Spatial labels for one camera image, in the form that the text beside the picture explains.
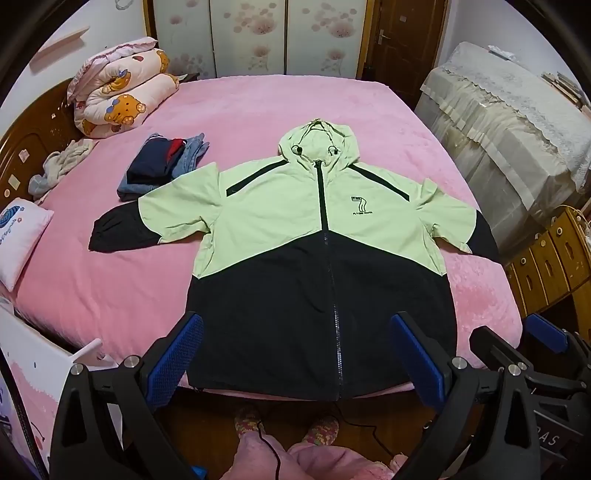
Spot green and black hooded jacket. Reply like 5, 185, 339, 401
89, 119, 499, 401

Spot stack of wooden pieces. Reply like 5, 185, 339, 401
542, 71, 585, 110

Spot cream covered furniture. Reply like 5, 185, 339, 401
414, 69, 591, 232

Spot folded bear print quilt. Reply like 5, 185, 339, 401
67, 37, 181, 139

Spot white and pink bedside furniture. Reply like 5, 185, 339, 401
0, 295, 125, 480

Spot beige crumpled cloth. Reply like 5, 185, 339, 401
44, 138, 98, 178

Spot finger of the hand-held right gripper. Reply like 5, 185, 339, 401
469, 325, 578, 393
525, 313, 591, 384

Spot brown wooden door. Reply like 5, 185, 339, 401
367, 0, 446, 100

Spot grey crumpled cloth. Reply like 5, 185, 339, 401
28, 173, 61, 199

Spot pink fluffy bed blanket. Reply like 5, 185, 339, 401
11, 74, 525, 398

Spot brown wooden headboard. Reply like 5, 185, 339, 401
0, 76, 88, 213

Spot pale wall shelf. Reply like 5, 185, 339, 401
34, 25, 90, 58

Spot floral sliding door wardrobe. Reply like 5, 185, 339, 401
143, 0, 370, 81

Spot white pillow with blue print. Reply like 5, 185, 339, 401
0, 198, 55, 292

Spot colourful knitted slipper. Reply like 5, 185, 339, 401
302, 415, 340, 446
233, 406, 264, 437

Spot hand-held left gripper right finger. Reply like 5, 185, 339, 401
390, 311, 541, 480

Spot folded blue jeans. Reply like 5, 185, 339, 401
116, 133, 211, 201

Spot yellow wooden drawer cabinet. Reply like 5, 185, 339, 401
503, 205, 591, 319

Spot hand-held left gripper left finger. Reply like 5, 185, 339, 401
48, 311, 206, 480

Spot cream lace cover cloth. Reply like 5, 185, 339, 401
436, 41, 591, 192

